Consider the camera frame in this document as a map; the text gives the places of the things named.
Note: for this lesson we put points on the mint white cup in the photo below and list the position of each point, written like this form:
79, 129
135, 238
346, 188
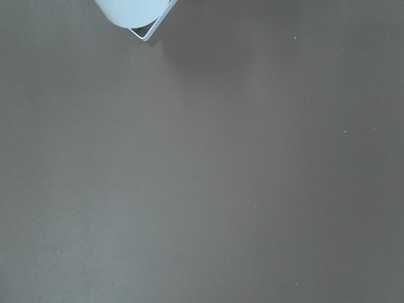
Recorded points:
132, 13

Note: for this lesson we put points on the white wire cup rack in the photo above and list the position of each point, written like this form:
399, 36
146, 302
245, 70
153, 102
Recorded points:
145, 33

